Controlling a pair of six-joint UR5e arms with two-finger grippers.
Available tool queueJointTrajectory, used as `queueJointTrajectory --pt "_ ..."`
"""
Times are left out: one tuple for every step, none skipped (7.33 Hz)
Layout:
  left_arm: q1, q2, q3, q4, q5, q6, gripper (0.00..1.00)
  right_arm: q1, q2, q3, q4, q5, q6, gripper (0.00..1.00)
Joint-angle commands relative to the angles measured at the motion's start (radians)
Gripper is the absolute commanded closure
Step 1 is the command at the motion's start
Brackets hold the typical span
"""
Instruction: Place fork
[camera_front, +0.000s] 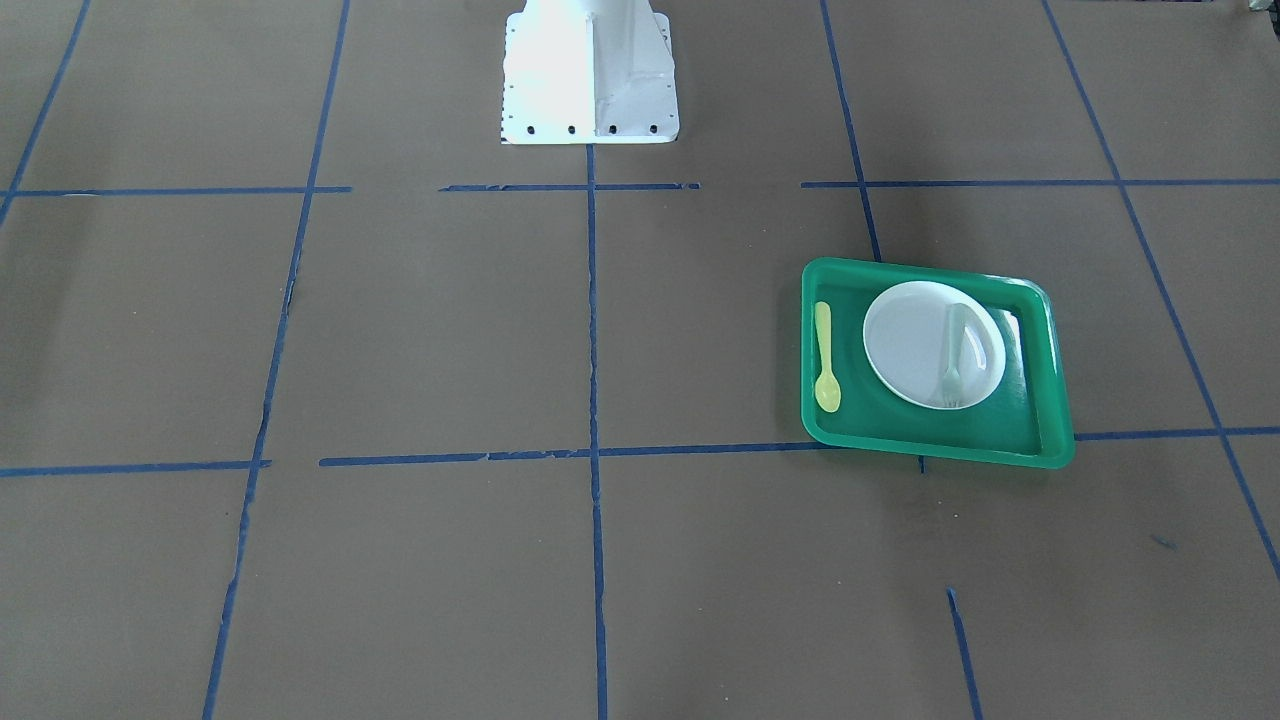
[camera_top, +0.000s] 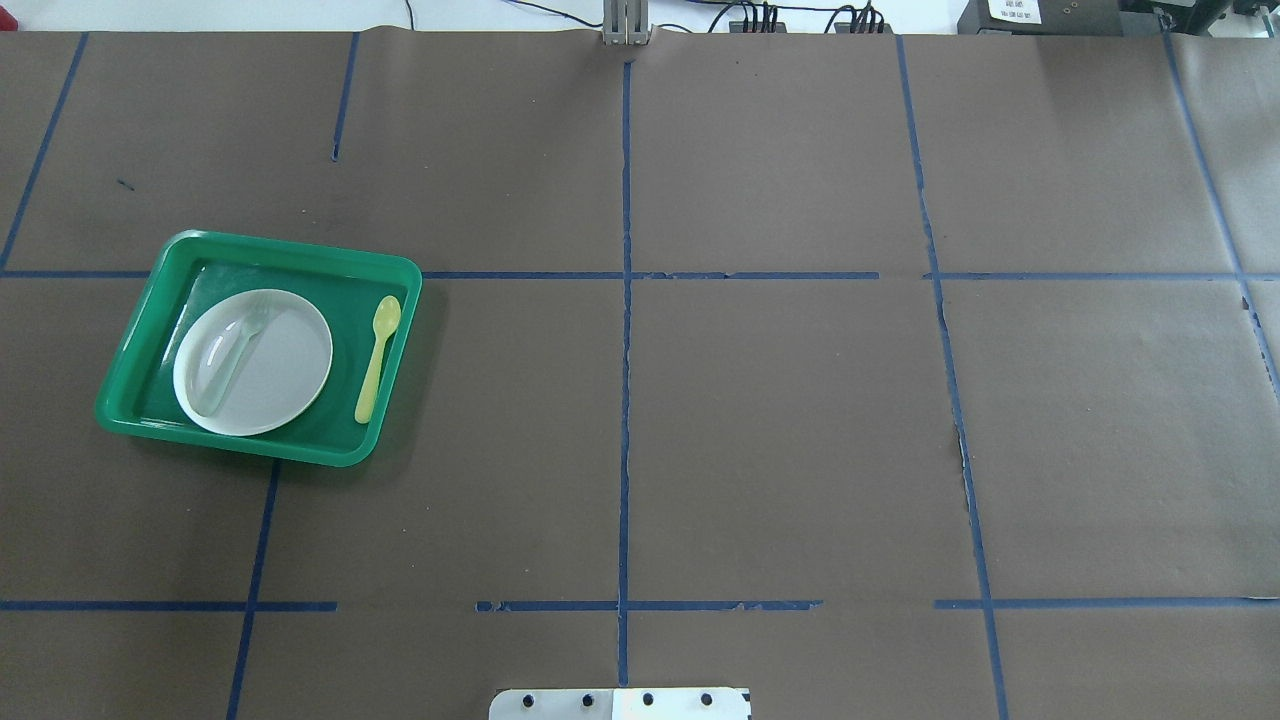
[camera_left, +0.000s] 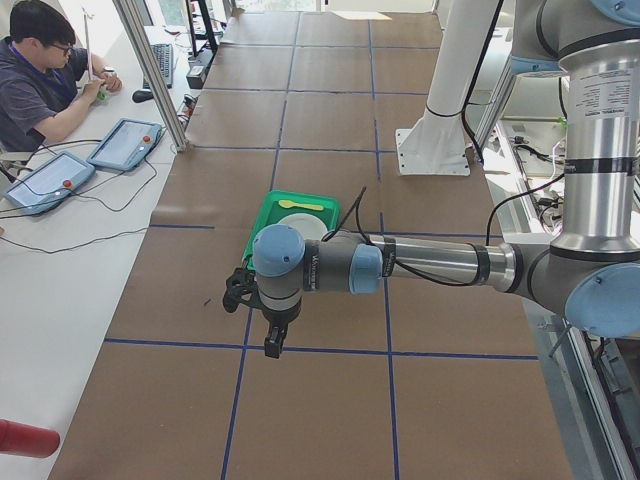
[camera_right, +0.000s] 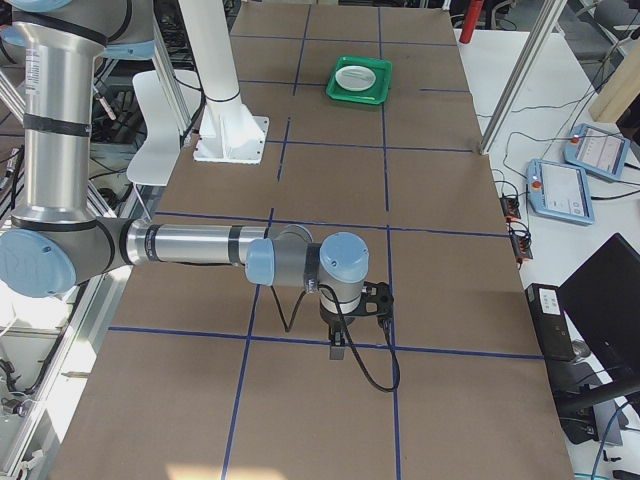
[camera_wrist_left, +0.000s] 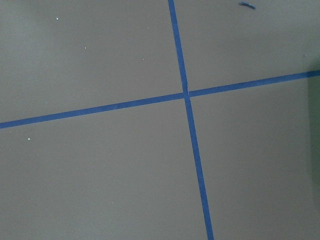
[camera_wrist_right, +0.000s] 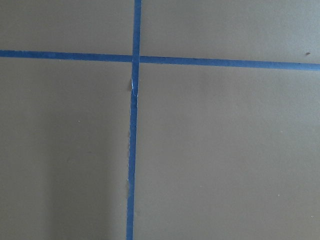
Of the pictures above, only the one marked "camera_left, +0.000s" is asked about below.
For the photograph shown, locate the white side desk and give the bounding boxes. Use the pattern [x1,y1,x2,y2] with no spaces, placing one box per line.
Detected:
[0,24,201,480]

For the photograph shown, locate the yellow plastic spoon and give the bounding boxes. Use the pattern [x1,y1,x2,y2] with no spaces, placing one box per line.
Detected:
[278,199,325,211]

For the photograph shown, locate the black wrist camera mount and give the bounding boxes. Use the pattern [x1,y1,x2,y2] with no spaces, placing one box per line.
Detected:
[222,267,262,313]

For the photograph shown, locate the green plastic tray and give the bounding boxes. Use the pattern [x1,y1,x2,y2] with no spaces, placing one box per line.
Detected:
[242,190,341,270]

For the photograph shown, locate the blue teach pendant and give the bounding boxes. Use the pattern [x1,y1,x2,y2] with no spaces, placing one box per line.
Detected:
[4,152,95,215]
[86,118,162,171]

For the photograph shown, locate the red cylinder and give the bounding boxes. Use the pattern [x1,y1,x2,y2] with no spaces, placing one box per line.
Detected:
[1,419,60,458]

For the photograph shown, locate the near blue teach pendant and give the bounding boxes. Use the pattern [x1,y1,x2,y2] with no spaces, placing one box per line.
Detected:
[4,152,95,215]

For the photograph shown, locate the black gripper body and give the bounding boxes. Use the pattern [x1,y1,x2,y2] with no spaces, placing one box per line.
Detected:
[262,305,301,338]

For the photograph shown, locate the aluminium frame post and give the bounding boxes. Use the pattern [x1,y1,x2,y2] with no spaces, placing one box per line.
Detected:
[113,0,189,152]

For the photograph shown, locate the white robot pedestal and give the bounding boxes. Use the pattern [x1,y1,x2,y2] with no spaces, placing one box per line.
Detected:
[396,0,502,176]

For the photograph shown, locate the black keyboard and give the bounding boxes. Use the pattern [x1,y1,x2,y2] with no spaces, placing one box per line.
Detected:
[151,43,174,89]

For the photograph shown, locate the seated man in grey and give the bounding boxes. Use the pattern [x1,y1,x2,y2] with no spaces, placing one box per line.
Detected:
[1,1,122,152]

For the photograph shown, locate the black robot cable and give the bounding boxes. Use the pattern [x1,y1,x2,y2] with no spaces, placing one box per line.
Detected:
[319,186,569,287]

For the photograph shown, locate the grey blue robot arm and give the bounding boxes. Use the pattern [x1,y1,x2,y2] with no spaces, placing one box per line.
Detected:
[252,1,639,358]

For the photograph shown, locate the far blue teach pendant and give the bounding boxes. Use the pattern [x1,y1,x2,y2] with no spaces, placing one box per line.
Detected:
[86,118,162,171]

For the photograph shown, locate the black computer mouse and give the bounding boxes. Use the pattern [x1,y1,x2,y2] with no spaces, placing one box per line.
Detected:
[131,89,154,104]

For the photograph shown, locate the white round plate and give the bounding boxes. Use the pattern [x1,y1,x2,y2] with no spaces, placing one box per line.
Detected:
[279,213,328,240]

